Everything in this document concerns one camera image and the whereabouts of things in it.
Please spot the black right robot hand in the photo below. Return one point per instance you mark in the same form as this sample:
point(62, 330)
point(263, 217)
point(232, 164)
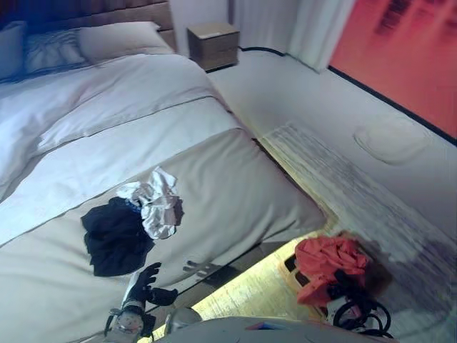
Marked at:
point(342, 286)

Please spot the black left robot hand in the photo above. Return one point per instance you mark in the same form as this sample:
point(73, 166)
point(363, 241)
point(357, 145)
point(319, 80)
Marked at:
point(143, 282)

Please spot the black garment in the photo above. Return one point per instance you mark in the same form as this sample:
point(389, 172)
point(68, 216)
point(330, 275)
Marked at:
point(114, 236)

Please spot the white garment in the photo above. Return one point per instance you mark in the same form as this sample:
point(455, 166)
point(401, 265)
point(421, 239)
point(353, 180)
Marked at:
point(160, 211)

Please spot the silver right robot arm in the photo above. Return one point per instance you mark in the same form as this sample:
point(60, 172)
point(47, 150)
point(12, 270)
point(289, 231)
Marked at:
point(337, 309)

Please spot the brown wicker basket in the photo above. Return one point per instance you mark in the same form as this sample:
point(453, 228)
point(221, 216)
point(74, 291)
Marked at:
point(378, 275)

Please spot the panelled bed base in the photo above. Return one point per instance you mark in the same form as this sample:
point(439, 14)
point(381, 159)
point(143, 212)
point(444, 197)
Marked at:
point(235, 268)

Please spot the bed with white bedding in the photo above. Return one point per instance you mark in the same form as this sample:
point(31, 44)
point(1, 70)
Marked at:
point(232, 193)

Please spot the red orange garment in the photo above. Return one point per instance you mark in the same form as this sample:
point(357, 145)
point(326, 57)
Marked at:
point(328, 257)

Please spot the grey robot torso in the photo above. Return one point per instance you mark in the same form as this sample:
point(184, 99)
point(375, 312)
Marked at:
point(271, 330)

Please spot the grey streaked area rug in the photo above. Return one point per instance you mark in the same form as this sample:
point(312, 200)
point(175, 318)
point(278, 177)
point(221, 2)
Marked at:
point(357, 200)

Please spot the white textured blanket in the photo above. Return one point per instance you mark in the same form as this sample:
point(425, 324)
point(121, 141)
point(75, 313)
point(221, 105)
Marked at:
point(107, 150)

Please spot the small white oval mat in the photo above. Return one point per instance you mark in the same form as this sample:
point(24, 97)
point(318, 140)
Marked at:
point(392, 143)

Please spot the white smooth duvet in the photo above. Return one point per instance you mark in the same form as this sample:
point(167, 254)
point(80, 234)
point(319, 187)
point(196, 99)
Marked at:
point(89, 96)

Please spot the beige pillow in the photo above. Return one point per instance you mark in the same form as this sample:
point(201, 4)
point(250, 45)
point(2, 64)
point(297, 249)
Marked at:
point(10, 50)
point(121, 39)

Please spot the brown wooden nightstand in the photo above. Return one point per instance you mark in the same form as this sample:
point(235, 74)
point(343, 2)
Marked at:
point(214, 46)

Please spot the grey patterned cushion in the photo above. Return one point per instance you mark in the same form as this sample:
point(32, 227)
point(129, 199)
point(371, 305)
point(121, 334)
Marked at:
point(53, 50)

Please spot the white curtain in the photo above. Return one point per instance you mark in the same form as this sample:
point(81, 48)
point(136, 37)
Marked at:
point(307, 28)

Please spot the brown padded headboard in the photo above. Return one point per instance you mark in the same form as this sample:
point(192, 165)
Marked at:
point(143, 10)

